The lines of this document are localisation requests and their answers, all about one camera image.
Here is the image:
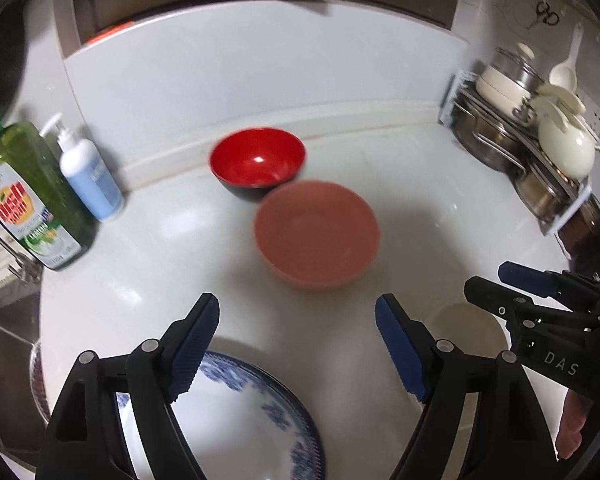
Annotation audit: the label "white dish rack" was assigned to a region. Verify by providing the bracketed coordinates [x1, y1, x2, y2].
[439, 72, 595, 237]

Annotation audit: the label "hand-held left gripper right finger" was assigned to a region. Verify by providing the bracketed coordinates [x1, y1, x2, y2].
[375, 295, 556, 480]

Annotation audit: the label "glass jar of chili sauce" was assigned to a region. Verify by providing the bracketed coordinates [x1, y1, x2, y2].
[560, 192, 600, 261]

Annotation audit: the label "green dish soap bottle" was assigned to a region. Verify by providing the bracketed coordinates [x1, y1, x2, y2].
[0, 87, 98, 272]

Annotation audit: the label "cream pot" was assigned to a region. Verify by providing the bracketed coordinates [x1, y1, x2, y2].
[475, 65, 531, 114]

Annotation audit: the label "red patterned dish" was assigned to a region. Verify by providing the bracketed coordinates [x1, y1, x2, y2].
[29, 340, 53, 423]

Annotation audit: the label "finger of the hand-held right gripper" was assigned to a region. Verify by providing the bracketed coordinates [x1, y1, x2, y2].
[498, 261, 600, 311]
[463, 275, 600, 333]

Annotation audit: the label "person's right hand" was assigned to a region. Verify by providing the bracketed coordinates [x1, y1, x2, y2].
[555, 389, 595, 461]

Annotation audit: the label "steel pot with lid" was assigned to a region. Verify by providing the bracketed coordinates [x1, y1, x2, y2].
[492, 47, 546, 93]

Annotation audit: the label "white wall socket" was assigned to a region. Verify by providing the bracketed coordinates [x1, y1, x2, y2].
[582, 92, 600, 137]

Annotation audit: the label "white rice paddle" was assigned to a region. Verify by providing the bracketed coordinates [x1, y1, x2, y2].
[550, 24, 585, 88]

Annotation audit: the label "blue patterned white plate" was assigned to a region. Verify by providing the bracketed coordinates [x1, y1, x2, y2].
[115, 351, 326, 480]

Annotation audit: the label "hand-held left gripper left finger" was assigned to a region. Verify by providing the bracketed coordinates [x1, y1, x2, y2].
[35, 292, 221, 480]

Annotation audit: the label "black scissors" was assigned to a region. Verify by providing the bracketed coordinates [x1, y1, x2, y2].
[527, 1, 560, 30]

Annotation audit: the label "pink bowl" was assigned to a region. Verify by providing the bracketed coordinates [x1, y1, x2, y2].
[254, 180, 381, 290]

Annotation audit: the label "white and blue pump bottle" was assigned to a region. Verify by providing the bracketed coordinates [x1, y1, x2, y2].
[40, 112, 126, 223]

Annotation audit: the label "red and black bowl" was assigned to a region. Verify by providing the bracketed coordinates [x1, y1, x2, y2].
[209, 128, 307, 204]

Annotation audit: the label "steel sink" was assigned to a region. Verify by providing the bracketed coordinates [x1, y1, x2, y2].
[0, 260, 48, 461]

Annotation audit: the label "steel saucepan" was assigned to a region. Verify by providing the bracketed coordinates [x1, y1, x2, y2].
[452, 105, 525, 171]

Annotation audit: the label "large steel pot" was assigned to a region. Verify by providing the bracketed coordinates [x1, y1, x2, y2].
[514, 160, 577, 217]

